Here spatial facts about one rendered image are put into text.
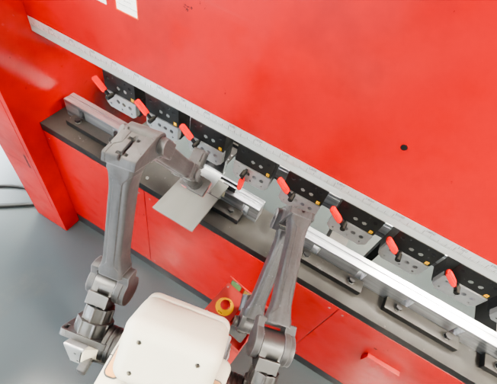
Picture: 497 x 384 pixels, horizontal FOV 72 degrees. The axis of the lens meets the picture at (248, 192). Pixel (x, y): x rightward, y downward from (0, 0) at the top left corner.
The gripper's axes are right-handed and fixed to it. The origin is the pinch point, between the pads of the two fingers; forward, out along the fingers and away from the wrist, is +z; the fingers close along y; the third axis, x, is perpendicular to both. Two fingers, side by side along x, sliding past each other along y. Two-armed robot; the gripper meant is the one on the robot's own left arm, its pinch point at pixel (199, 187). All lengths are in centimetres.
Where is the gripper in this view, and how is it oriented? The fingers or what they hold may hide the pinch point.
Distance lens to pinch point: 137.8
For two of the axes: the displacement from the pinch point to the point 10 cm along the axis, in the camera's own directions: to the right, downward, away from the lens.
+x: -5.1, 8.4, -1.7
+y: -8.6, -4.9, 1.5
